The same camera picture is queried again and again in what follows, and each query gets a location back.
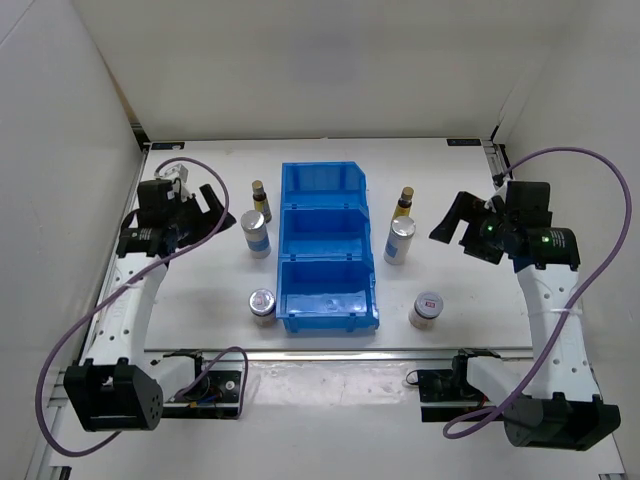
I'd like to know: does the blue three-compartment bin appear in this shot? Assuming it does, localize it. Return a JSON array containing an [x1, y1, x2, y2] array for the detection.
[[276, 162, 379, 334]]

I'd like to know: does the white-lid spice jar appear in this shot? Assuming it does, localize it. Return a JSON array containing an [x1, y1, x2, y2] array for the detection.
[[408, 291, 444, 330], [248, 288, 276, 327]]

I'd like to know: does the aluminium frame rail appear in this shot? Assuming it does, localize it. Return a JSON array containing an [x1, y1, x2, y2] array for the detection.
[[51, 139, 624, 479]]

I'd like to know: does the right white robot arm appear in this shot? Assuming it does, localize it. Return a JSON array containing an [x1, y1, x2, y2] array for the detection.
[[429, 181, 621, 451]]

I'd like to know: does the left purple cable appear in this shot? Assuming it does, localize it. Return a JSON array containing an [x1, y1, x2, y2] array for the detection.
[[36, 157, 250, 457]]

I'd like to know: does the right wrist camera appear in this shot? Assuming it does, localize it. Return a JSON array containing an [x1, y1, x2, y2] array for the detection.
[[484, 183, 509, 216]]

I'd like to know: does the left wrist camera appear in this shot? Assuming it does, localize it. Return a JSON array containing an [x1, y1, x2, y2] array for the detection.
[[154, 163, 191, 202]]

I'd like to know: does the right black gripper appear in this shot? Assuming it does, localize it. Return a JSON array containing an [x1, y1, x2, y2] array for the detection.
[[429, 192, 516, 265]]

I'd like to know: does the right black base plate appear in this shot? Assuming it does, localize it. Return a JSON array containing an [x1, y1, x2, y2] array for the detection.
[[404, 348, 501, 423]]

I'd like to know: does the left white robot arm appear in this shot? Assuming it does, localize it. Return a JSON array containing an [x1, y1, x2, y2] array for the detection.
[[64, 179, 235, 432]]

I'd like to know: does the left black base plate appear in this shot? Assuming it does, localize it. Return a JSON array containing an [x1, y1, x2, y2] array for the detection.
[[162, 346, 249, 420]]

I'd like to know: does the silver-lid shaker can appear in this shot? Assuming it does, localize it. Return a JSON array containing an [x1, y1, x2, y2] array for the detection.
[[241, 210, 271, 259], [384, 216, 416, 265]]

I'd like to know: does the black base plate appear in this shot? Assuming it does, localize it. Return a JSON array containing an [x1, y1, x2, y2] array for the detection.
[[162, 346, 249, 420], [404, 348, 501, 423]]

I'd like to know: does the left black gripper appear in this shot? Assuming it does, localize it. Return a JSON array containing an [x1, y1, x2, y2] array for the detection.
[[166, 184, 235, 248]]

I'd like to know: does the small brown yellow bottle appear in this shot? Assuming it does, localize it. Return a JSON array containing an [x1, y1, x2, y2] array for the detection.
[[252, 180, 272, 223], [393, 186, 414, 219]]

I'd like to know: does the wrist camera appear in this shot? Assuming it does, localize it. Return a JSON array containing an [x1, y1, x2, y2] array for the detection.
[[154, 163, 191, 202], [484, 183, 509, 216]]

